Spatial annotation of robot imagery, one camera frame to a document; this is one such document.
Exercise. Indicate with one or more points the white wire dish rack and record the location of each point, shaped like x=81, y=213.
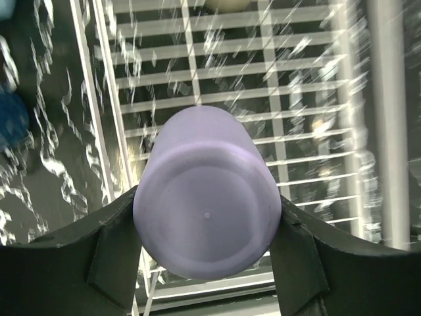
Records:
x=297, y=75

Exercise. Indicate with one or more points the beige ceramic mug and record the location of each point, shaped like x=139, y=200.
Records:
x=227, y=6

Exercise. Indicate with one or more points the dark blue ceramic mug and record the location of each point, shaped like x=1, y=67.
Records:
x=14, y=120

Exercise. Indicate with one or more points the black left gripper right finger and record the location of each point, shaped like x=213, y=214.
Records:
x=321, y=270

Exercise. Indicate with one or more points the light blue ceramic mug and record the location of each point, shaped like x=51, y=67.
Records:
x=7, y=8

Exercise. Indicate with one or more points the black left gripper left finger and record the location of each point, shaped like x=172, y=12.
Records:
x=88, y=267

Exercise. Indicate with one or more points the lavender plastic cup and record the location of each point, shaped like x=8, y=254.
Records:
x=207, y=206

